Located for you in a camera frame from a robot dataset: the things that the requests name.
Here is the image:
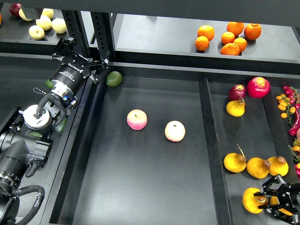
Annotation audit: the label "pale yellow pear back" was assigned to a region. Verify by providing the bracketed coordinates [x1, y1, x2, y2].
[42, 8, 54, 19]

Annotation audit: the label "pale yellow pear middle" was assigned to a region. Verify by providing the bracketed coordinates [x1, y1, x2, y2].
[36, 15, 52, 31]

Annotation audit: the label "yellow pear right tray middle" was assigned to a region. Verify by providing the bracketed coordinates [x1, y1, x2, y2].
[224, 144, 247, 173]

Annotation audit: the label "cherry tomato bunch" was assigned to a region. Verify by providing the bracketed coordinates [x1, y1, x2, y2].
[288, 138, 300, 179]
[276, 86, 300, 119]

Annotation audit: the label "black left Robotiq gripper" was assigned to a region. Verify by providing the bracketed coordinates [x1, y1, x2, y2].
[50, 33, 110, 94]

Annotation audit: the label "dark green avocado upright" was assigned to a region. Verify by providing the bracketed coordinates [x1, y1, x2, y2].
[54, 118, 67, 135]

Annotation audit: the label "green avocado tray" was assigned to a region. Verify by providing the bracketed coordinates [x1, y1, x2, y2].
[29, 131, 43, 138]
[45, 79, 54, 89]

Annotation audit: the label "green avocado left tray upper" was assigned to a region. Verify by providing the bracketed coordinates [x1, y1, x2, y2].
[29, 131, 43, 138]

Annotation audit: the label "orange centre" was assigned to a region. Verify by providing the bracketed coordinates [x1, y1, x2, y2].
[221, 31, 235, 45]

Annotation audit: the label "green avocado at tray corner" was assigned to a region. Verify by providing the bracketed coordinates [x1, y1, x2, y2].
[106, 71, 123, 87]

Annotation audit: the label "orange lower left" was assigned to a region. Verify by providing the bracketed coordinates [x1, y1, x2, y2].
[195, 36, 210, 51]

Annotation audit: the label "pale yellow pear half hidden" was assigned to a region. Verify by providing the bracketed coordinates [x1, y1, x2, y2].
[19, 9, 33, 22]

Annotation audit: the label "yellow pear beside arm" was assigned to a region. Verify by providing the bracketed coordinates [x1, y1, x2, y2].
[246, 157, 271, 179]

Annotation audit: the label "red chili pepper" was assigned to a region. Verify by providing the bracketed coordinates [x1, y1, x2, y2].
[288, 110, 300, 136]

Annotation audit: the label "dark red apple on shelf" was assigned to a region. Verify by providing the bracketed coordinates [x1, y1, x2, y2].
[9, 3, 22, 17]

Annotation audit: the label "orange right lower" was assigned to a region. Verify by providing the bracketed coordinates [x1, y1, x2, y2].
[233, 37, 248, 53]

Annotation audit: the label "orange top left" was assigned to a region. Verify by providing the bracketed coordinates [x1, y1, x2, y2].
[197, 25, 215, 41]

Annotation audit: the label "orange front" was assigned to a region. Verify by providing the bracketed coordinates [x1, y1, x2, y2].
[220, 43, 240, 56]

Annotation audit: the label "orange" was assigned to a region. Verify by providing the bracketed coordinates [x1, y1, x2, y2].
[226, 22, 244, 36]
[197, 25, 215, 41]
[221, 31, 235, 45]
[233, 37, 248, 53]
[220, 43, 240, 56]
[195, 36, 210, 51]
[244, 23, 262, 40]

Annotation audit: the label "black left tray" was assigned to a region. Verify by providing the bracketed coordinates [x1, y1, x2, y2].
[0, 53, 94, 225]

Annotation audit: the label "green avocado left tray top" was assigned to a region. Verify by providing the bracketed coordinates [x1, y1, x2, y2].
[45, 79, 54, 89]

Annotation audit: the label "orange top middle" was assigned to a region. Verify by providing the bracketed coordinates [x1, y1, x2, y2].
[226, 22, 244, 36]

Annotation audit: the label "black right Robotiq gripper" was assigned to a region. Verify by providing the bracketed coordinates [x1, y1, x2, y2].
[254, 174, 300, 224]

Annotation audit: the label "dark red apple right tray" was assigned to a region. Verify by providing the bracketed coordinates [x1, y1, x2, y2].
[228, 84, 246, 101]

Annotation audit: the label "pale yellow pink apple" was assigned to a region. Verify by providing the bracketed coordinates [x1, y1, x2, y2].
[165, 120, 186, 142]

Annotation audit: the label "pale yellow pear front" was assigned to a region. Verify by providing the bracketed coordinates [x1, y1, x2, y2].
[29, 25, 45, 40]

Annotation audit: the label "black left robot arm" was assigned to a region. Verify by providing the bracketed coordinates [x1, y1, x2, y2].
[0, 38, 110, 225]

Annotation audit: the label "black shelf upright posts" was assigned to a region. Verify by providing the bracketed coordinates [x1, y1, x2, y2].
[61, 10, 115, 61]

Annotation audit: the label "orange top right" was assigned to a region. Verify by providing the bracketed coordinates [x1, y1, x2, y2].
[244, 23, 262, 40]

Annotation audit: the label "black right tray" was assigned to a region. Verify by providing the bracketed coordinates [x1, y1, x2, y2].
[199, 78, 298, 225]

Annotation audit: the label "pink red apple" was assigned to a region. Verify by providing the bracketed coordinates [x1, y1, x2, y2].
[127, 109, 148, 130]

